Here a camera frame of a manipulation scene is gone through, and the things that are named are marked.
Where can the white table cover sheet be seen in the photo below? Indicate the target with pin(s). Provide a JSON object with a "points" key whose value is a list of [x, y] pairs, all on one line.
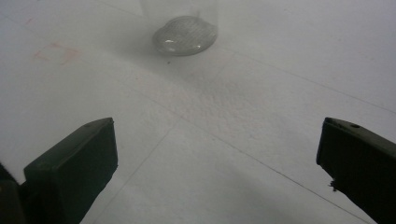
{"points": [[218, 124]]}

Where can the clear glass jar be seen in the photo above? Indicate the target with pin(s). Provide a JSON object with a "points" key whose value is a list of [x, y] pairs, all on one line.
{"points": [[183, 37]]}

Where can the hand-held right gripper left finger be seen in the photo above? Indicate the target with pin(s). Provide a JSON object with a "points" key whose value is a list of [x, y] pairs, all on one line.
{"points": [[74, 161]]}

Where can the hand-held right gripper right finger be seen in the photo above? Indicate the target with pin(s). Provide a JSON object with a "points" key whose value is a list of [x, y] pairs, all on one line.
{"points": [[361, 165]]}

